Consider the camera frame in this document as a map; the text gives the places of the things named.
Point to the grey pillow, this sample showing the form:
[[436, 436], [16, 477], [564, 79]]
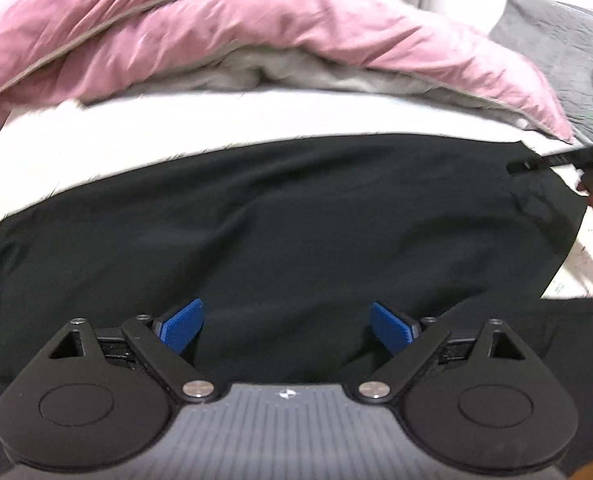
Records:
[[557, 37]]

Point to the floral bed sheet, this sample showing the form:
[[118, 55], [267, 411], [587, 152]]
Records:
[[226, 120]]

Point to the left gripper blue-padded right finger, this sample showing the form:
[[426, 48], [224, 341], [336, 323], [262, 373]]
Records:
[[476, 400]]

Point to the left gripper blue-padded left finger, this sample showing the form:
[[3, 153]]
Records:
[[91, 399]]

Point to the pink duvet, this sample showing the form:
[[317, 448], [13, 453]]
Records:
[[52, 51]]

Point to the black pants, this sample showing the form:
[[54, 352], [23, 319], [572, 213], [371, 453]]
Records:
[[352, 307]]

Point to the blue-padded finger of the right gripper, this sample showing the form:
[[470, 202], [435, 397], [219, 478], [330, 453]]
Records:
[[577, 158]]

